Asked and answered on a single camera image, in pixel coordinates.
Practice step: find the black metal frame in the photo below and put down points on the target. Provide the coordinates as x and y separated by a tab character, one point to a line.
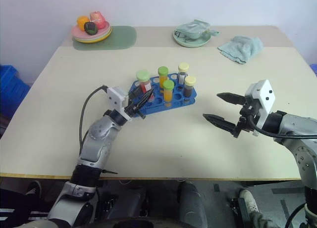
241	213

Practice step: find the blue plastic bin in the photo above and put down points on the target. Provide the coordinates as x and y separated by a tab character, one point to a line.
314	69

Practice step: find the olive trouser leg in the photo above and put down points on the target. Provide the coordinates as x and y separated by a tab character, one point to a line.
262	220

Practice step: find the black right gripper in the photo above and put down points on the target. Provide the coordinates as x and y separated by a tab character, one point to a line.
244	113

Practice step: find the yellow-capped tube with white label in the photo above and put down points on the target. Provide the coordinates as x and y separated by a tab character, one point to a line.
183	66

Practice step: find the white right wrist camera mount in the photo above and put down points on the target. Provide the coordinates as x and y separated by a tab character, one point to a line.
265	92

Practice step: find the yellow-capped brown liquid tube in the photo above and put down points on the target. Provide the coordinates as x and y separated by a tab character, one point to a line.
190	89

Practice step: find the black sneaker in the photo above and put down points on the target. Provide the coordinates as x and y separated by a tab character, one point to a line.
34	188

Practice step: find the blue plastic crate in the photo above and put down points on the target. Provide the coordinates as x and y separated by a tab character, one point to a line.
11	89

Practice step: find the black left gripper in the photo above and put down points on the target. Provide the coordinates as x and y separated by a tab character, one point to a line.
135	109

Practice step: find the green-capped orange liquid tube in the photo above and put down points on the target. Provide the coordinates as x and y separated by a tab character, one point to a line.
168	94
163	71

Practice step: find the yellow plate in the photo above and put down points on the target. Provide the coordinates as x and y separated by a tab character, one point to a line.
94	41

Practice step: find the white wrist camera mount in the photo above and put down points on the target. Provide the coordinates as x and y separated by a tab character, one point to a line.
265	92
116	97

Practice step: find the orange toy fruit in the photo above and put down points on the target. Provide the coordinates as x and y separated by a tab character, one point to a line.
81	22

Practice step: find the red toy apple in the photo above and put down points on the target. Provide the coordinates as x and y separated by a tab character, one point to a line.
99	19

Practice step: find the mint green plate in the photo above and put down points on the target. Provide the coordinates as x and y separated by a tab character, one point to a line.
190	43

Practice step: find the teal towel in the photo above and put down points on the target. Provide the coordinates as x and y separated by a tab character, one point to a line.
242	48

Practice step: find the green-capped red liquid tube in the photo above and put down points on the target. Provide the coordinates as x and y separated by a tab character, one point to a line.
143	74

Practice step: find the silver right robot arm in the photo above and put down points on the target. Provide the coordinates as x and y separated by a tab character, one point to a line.
292	125

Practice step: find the blue test tube rack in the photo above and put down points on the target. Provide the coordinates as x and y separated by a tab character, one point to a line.
156	108

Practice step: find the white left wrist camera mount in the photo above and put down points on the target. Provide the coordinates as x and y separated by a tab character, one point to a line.
116	97

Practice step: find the white sneaker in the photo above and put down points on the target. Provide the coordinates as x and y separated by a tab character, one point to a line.
250	200

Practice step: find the black striped trouser leg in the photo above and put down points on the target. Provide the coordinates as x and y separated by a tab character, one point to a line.
15	205

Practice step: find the black and green toy fruit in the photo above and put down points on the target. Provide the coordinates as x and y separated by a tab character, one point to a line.
90	28

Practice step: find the pink plate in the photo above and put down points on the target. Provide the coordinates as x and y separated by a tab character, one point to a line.
76	32

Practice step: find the dark rounded shape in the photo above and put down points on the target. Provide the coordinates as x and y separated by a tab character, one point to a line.
193	203

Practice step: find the stack of pastel plates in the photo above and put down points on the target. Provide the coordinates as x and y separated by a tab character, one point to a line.
107	35

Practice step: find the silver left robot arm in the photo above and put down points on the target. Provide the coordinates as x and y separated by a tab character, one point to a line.
99	131

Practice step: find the green placemat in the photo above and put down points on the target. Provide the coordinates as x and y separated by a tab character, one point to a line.
121	38

